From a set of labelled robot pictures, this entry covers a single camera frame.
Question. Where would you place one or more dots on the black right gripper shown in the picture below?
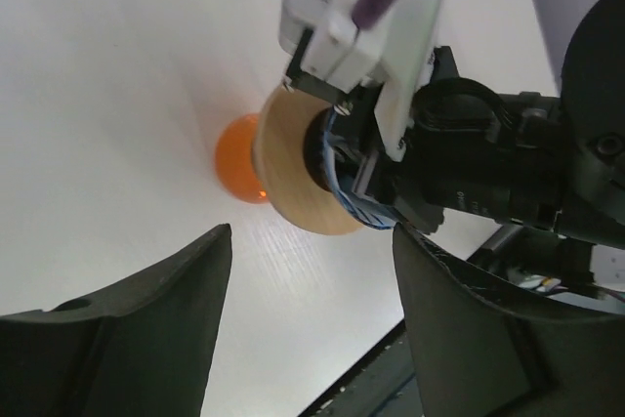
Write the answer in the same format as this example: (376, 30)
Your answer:
(507, 158)

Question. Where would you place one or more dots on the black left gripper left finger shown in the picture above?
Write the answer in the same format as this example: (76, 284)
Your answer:
(142, 346)

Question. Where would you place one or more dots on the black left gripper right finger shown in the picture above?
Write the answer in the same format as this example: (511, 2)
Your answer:
(482, 346)

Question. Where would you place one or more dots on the blue glass dripper cone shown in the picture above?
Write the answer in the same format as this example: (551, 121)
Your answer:
(367, 213)

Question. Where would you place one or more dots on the orange glass flask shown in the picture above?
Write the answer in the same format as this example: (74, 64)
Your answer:
(233, 160)

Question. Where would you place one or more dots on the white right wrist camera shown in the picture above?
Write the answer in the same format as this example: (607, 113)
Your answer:
(337, 45)

